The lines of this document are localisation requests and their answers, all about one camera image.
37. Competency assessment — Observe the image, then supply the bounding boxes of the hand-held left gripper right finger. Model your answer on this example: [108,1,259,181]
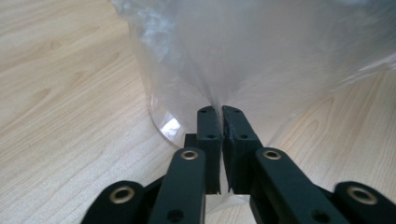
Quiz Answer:
[221,105,264,196]

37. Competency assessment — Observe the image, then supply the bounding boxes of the clear plastic bag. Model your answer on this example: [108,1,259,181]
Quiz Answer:
[125,18,335,149]
[110,0,396,216]

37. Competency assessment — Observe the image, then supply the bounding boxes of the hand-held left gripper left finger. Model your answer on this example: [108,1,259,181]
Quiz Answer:
[184,105,225,195]

